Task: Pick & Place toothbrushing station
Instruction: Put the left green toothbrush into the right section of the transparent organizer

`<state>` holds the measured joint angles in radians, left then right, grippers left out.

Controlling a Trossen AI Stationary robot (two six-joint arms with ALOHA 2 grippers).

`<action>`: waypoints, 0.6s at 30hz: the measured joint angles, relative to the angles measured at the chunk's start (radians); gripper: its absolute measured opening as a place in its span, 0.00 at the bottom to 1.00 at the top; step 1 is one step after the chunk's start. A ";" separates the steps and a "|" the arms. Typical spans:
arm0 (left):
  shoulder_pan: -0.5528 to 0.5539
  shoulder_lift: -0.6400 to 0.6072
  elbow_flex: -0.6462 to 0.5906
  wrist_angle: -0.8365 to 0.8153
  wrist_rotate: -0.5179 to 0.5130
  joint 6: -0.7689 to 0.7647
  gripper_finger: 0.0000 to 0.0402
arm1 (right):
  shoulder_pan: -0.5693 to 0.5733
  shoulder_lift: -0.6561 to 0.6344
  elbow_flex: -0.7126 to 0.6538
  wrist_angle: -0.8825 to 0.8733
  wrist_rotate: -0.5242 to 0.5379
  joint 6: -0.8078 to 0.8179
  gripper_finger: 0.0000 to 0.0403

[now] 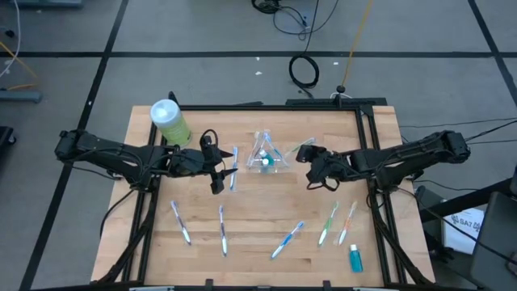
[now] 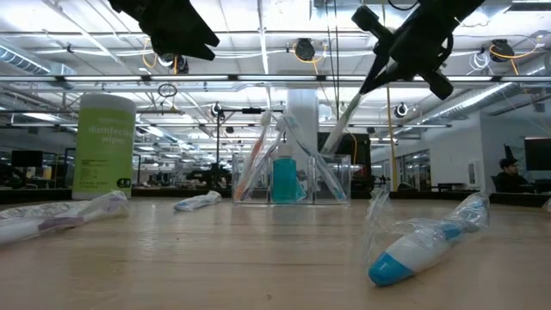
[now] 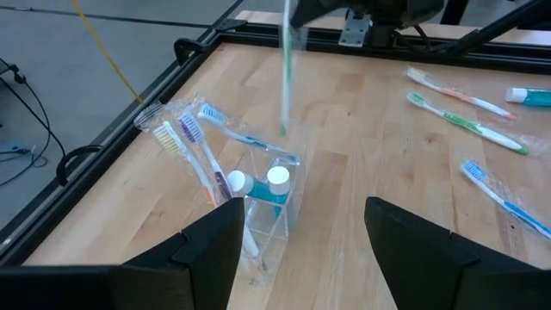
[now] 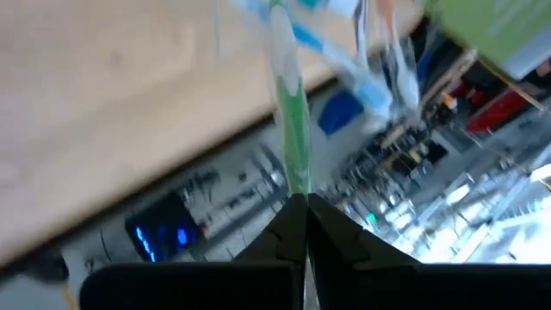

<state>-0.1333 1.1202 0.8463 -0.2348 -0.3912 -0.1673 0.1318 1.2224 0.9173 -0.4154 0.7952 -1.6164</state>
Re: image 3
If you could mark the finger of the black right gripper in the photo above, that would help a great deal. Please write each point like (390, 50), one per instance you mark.
(318, 10)

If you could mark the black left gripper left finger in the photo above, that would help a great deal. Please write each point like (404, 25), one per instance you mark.
(202, 267)

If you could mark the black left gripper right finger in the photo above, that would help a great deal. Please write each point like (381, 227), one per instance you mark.
(422, 267)

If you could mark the green toothbrush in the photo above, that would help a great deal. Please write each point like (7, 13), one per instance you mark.
(286, 77)
(469, 125)

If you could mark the orange toothbrush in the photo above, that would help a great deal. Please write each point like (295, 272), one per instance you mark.
(456, 92)

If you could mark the blue toothbrush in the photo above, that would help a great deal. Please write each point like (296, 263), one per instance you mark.
(503, 202)
(241, 138)

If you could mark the yellow toothbrush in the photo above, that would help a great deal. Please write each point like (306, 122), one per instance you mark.
(181, 155)

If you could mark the purple toothbrush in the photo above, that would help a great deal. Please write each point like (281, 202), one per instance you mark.
(202, 146)

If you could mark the clear acrylic organizer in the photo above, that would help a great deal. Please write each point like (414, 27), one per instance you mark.
(275, 232)

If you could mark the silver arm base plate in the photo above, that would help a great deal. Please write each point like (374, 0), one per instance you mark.
(354, 32)

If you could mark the black frame post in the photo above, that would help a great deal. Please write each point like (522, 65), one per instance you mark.
(454, 10)

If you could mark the black table frame rail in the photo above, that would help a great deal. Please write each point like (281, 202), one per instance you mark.
(112, 146)
(473, 60)

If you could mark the black diagonal frame brace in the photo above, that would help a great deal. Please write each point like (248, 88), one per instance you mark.
(495, 23)

